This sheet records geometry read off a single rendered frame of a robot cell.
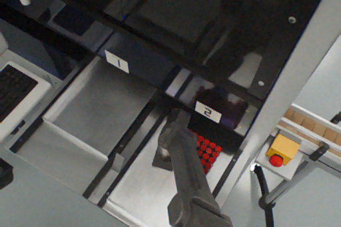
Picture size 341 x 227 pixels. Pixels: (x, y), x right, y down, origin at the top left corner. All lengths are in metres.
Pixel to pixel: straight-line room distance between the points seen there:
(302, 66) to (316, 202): 1.52
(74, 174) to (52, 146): 0.13
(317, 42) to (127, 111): 0.74
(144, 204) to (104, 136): 0.27
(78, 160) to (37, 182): 0.98
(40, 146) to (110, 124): 0.24
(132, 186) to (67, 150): 0.25
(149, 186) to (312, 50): 0.67
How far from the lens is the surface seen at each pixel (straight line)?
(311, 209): 2.26
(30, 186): 2.24
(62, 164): 1.27
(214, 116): 1.16
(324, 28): 0.75
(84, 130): 1.30
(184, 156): 0.80
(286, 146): 1.16
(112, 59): 1.26
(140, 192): 1.21
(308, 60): 0.82
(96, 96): 1.35
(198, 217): 0.60
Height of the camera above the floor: 2.05
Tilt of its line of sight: 66 degrees down
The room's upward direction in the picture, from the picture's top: 6 degrees clockwise
